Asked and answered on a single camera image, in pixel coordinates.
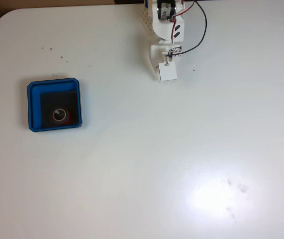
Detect white perforated base plate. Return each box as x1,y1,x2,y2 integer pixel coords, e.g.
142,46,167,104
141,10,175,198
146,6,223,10
141,6,155,32

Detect white camera box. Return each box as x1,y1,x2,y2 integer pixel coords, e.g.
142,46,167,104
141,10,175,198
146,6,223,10
158,61,178,83

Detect black cable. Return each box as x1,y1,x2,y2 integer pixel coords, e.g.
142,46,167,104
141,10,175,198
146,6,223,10
166,0,208,64

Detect blue box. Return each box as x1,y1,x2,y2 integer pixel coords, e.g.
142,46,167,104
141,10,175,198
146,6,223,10
27,78,83,133

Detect red tape roll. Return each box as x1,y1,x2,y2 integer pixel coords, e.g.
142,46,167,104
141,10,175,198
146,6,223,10
49,106,72,125

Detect red white black servo wire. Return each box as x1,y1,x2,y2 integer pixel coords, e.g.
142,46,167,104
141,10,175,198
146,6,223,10
171,0,197,50

